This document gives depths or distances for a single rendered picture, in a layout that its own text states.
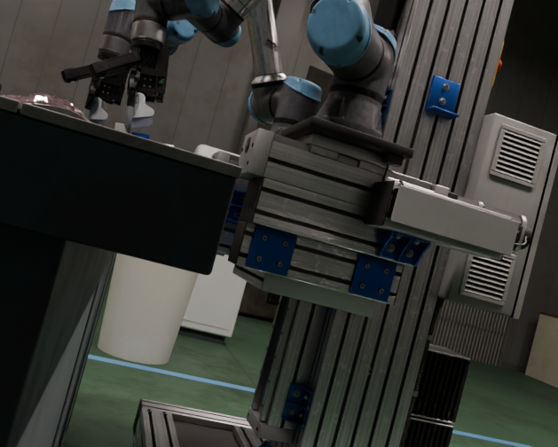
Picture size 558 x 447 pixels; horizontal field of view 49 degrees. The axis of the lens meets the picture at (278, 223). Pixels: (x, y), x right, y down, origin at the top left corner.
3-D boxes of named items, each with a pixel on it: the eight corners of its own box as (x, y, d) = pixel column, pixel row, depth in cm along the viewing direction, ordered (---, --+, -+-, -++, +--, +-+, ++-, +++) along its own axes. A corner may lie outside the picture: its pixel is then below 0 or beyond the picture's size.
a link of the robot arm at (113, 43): (101, 31, 157) (103, 40, 165) (96, 49, 157) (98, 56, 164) (130, 41, 158) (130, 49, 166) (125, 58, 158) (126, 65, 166)
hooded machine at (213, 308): (230, 348, 440) (280, 160, 446) (143, 328, 427) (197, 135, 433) (217, 329, 510) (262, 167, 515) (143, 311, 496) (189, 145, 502)
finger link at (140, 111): (152, 129, 130) (156, 92, 133) (123, 125, 129) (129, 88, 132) (151, 137, 133) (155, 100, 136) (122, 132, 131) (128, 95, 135)
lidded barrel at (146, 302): (175, 353, 373) (201, 257, 376) (176, 373, 325) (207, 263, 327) (94, 334, 364) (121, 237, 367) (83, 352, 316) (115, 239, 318)
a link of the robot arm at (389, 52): (389, 106, 134) (405, 47, 134) (374, 85, 121) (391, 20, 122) (339, 99, 139) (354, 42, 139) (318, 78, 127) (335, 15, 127)
